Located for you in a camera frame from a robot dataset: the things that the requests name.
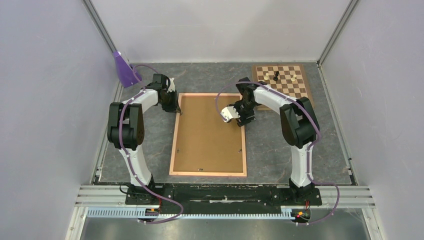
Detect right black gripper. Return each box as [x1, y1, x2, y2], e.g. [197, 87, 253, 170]
[229, 99, 258, 127]

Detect brown cardboard backing board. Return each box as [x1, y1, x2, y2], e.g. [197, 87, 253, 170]
[172, 96, 244, 174]

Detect wooden picture frame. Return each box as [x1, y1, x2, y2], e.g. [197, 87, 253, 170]
[168, 92, 248, 178]

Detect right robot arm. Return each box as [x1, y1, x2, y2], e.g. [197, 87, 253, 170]
[227, 77, 319, 204]

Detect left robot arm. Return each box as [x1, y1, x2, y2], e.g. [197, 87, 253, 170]
[107, 73, 181, 204]

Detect black chess piece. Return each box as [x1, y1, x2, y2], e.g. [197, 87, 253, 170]
[273, 70, 280, 82]

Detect purple plastic wedge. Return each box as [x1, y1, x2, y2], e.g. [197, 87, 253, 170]
[113, 51, 142, 88]

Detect wooden chessboard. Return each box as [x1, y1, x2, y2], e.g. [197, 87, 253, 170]
[251, 63, 315, 107]

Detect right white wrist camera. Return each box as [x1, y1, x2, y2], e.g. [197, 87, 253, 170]
[220, 105, 240, 123]

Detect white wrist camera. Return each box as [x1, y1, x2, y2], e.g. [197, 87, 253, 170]
[167, 77, 176, 93]
[220, 105, 240, 123]

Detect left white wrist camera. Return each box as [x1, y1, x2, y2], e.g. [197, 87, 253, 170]
[167, 77, 176, 93]

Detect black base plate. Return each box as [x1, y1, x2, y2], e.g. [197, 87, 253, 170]
[124, 183, 322, 215]

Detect aluminium rail frame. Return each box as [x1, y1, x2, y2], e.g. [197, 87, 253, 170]
[65, 185, 384, 240]

